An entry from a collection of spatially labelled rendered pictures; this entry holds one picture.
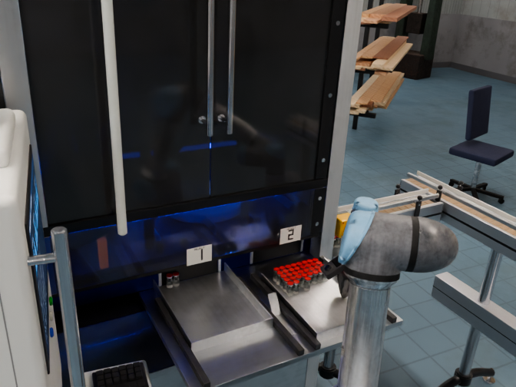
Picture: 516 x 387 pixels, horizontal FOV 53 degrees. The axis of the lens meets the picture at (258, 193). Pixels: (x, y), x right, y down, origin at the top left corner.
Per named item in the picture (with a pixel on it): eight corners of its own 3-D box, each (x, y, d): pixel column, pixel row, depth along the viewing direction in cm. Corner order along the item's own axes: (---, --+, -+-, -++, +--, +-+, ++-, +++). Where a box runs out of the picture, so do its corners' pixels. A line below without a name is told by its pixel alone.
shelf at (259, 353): (138, 296, 168) (138, 292, 167) (315, 253, 200) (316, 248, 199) (193, 399, 130) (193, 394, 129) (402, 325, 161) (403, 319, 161)
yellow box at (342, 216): (328, 229, 196) (330, 213, 193) (343, 226, 199) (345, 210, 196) (339, 239, 190) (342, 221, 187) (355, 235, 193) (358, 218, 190)
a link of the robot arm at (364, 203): (353, 206, 149) (353, 193, 156) (347, 238, 154) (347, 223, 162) (381, 210, 148) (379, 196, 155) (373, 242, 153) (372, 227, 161)
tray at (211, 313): (153, 288, 170) (153, 279, 168) (225, 270, 181) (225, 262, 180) (191, 352, 143) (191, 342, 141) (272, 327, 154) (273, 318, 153)
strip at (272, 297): (266, 309, 162) (267, 293, 160) (274, 307, 163) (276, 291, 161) (289, 336, 151) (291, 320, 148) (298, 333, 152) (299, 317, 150)
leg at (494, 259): (447, 379, 250) (483, 241, 218) (460, 373, 254) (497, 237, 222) (461, 391, 243) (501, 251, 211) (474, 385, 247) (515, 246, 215)
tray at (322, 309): (260, 282, 176) (261, 272, 175) (323, 266, 187) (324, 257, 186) (315, 342, 149) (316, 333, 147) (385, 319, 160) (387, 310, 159)
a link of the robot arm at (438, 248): (480, 222, 100) (428, 222, 148) (421, 216, 101) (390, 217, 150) (474, 282, 99) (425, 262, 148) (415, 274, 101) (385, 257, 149)
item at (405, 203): (316, 254, 202) (320, 218, 195) (296, 236, 214) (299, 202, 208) (442, 223, 233) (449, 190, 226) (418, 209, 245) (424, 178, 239)
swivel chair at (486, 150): (514, 203, 464) (544, 98, 425) (471, 213, 443) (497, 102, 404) (468, 180, 510) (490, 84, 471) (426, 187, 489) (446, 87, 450)
